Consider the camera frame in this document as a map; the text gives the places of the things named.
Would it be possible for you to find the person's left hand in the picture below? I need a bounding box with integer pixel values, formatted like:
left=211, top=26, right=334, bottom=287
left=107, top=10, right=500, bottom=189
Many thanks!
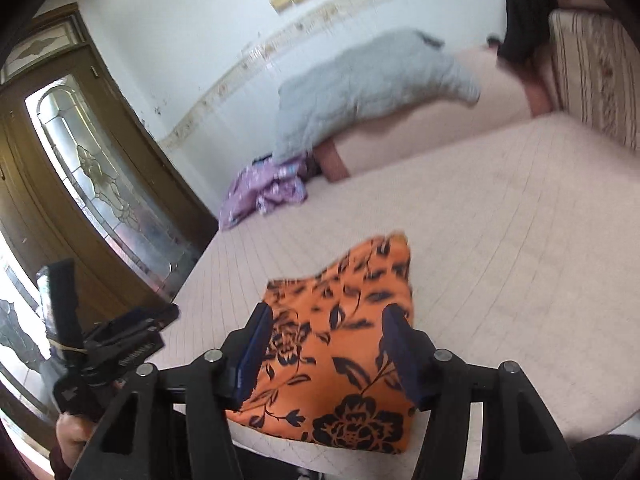
left=54, top=410, right=98, bottom=467

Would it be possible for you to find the frosted glass side window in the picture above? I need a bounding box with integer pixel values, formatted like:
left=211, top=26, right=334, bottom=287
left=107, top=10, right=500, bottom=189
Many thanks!
left=0, top=240, right=56, bottom=411

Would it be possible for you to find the pink quilted bed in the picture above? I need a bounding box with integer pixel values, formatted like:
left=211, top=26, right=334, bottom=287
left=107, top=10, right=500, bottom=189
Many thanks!
left=145, top=110, right=640, bottom=466

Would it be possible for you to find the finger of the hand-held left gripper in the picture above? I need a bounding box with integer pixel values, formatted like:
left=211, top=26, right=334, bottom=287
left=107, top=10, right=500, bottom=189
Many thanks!
left=82, top=302, right=180, bottom=338

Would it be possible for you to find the black hanging cloth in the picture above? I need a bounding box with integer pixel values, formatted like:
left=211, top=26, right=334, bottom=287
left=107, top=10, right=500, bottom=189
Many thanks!
left=497, top=0, right=558, bottom=63

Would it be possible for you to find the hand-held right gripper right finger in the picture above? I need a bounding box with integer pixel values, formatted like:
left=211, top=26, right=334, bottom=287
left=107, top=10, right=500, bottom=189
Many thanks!
left=381, top=303, right=583, bottom=480

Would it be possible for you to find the orange black floral garment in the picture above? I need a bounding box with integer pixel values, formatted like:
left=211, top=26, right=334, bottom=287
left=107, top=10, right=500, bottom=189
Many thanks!
left=224, top=232, right=417, bottom=456

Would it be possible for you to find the grey quilted blanket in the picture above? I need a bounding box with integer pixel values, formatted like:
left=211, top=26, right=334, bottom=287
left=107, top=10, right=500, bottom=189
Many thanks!
left=274, top=27, right=482, bottom=163

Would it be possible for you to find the brown wooden glass door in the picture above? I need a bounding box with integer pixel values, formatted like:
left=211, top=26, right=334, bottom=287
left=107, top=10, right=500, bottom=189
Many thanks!
left=0, top=2, right=219, bottom=426

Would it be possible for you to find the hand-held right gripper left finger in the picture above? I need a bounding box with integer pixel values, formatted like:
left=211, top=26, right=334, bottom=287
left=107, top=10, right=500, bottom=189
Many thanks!
left=67, top=301, right=275, bottom=480

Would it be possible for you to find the striped beige pillow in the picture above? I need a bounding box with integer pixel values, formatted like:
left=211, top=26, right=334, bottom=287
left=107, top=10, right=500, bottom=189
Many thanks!
left=547, top=7, right=640, bottom=153

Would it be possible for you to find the purple printed garment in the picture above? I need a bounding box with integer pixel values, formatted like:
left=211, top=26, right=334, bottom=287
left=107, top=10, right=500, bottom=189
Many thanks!
left=218, top=156, right=310, bottom=231

